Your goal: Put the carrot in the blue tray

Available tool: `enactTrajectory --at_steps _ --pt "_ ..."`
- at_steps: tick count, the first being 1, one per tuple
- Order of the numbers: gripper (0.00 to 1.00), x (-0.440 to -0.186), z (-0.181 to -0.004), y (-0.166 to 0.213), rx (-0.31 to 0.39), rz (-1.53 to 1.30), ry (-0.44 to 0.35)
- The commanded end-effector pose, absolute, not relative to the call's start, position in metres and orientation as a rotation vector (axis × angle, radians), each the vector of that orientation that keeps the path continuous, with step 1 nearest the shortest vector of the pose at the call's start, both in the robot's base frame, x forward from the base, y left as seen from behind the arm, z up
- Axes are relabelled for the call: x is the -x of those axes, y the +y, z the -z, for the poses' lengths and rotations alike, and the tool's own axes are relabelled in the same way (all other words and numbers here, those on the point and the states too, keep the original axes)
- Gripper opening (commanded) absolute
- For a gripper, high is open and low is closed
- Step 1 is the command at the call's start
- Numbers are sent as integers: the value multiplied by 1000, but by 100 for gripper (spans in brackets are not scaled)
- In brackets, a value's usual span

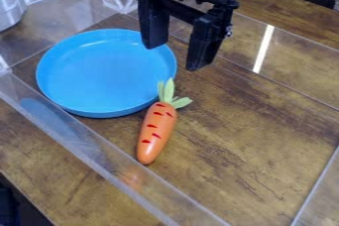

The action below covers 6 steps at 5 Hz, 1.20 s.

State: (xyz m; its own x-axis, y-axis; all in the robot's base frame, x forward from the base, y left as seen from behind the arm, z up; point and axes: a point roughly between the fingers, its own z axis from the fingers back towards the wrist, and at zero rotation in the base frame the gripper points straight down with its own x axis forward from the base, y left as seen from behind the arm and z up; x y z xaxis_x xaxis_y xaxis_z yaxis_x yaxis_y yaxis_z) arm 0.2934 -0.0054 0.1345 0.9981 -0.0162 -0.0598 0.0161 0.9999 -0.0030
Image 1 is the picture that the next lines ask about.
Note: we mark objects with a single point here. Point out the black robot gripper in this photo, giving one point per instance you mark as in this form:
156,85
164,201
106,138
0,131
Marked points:
212,25

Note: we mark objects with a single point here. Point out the orange toy carrot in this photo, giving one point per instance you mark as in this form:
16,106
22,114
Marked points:
159,122

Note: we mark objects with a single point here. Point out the blue round plastic tray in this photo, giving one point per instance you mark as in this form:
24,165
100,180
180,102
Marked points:
100,74

